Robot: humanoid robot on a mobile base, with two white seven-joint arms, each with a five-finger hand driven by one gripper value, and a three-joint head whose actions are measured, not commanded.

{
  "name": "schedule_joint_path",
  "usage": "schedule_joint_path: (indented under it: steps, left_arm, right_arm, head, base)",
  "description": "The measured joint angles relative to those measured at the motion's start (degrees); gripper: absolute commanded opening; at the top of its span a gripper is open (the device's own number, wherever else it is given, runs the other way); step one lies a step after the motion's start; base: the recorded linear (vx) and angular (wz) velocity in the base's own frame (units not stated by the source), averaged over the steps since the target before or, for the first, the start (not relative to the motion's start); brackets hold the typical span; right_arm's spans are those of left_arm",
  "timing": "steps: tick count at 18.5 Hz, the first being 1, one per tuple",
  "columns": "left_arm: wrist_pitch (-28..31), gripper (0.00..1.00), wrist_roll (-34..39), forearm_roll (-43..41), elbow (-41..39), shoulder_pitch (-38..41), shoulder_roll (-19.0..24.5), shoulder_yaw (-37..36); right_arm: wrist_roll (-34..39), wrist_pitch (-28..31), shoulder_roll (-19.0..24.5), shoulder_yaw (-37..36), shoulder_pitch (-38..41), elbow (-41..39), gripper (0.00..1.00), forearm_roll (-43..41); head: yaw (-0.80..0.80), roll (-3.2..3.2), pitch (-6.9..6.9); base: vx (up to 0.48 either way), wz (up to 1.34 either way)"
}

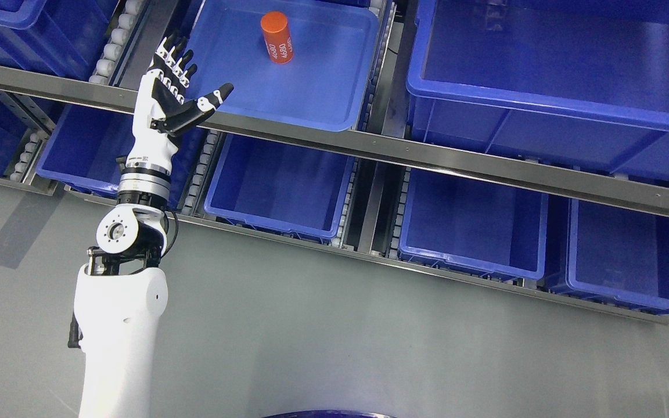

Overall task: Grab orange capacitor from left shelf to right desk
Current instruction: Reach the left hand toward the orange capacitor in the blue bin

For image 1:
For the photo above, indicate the shallow blue tray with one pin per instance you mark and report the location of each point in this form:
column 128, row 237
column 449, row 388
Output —
column 322, row 87

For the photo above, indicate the blue bin top left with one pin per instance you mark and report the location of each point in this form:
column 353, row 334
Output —
column 62, row 38

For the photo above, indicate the blue bin lower centre-right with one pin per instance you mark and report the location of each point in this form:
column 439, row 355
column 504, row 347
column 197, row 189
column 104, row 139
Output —
column 475, row 227

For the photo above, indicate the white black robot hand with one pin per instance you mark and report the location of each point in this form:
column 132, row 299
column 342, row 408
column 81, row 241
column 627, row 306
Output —
column 162, row 112

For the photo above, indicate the blue bin lower middle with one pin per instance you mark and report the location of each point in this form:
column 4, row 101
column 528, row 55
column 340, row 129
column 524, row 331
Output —
column 286, row 189

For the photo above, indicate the blue bin lower left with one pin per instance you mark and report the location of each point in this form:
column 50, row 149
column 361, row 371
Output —
column 84, row 147

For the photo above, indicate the blue bin lower right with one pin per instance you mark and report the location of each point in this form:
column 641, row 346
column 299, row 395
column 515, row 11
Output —
column 608, row 254

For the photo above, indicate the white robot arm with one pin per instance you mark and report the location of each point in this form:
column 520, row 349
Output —
column 121, row 293

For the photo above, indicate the metal shelf rail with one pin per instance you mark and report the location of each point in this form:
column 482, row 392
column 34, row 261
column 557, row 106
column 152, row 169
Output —
column 573, row 184

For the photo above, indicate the large blue bin right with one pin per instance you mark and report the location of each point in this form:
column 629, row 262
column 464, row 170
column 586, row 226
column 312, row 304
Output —
column 578, row 83

